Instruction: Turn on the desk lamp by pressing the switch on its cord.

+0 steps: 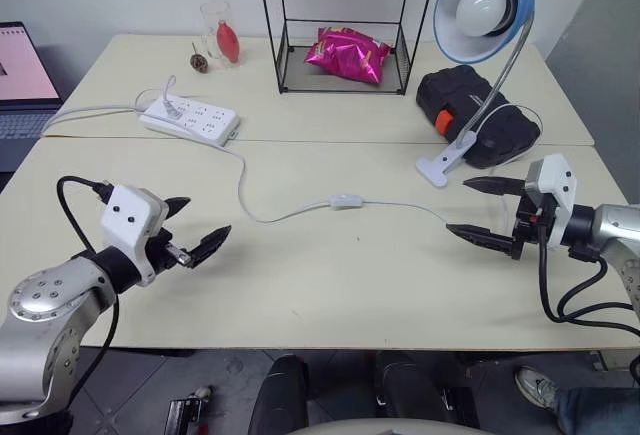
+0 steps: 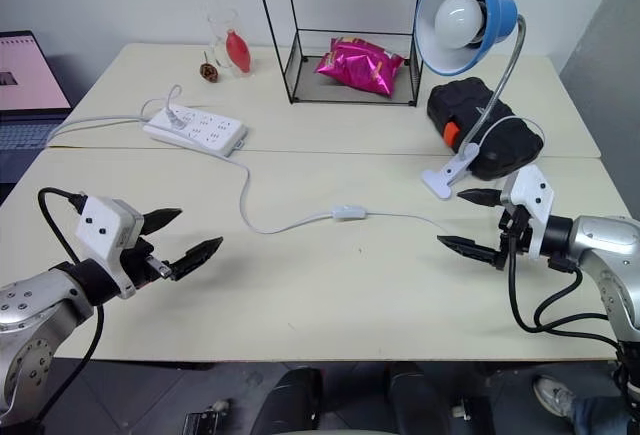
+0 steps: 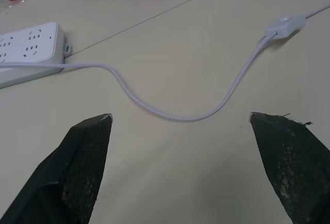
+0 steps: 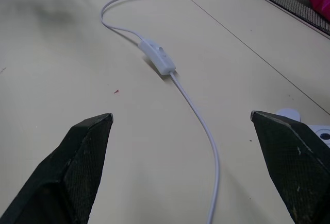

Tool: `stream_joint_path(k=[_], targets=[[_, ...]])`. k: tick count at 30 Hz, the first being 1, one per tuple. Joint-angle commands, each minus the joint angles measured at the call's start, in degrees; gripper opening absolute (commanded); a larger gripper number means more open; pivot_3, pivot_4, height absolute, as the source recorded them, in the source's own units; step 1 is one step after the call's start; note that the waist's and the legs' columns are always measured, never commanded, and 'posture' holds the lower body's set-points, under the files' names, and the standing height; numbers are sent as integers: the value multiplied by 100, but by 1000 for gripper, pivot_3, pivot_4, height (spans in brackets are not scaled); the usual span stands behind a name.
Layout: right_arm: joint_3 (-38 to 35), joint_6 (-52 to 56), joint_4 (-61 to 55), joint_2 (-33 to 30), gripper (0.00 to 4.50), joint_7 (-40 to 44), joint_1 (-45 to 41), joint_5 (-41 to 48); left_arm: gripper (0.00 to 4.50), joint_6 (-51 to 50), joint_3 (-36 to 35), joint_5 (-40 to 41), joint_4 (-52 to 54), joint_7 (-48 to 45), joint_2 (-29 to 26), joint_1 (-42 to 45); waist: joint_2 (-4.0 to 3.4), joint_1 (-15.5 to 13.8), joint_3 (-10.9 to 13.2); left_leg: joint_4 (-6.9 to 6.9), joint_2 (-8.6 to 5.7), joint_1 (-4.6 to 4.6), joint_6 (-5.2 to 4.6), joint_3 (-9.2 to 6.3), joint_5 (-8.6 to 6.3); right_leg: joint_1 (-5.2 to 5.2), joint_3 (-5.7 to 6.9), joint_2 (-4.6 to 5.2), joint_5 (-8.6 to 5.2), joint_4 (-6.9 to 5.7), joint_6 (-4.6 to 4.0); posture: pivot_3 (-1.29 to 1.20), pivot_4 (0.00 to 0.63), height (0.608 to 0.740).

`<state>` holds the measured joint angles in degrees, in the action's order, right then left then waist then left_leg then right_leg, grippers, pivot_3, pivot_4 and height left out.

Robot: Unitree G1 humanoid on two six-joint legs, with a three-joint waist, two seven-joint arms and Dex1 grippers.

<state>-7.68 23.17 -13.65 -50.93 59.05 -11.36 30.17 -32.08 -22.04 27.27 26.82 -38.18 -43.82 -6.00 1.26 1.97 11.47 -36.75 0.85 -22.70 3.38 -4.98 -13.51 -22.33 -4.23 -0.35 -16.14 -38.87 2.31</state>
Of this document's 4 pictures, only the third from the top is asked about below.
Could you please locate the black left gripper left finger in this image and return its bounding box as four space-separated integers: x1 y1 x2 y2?
0 113 114 224

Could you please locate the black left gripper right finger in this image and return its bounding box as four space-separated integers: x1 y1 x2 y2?
249 111 330 224

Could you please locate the white power strip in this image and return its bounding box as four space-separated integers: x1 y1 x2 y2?
0 22 73 89

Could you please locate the clear plastic wrapper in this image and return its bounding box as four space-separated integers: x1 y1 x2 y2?
0 0 26 13

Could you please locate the white cable with inline switch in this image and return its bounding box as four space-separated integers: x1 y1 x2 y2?
0 4 330 123

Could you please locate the white inline cable switch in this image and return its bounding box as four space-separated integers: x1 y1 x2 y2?
265 13 308 39

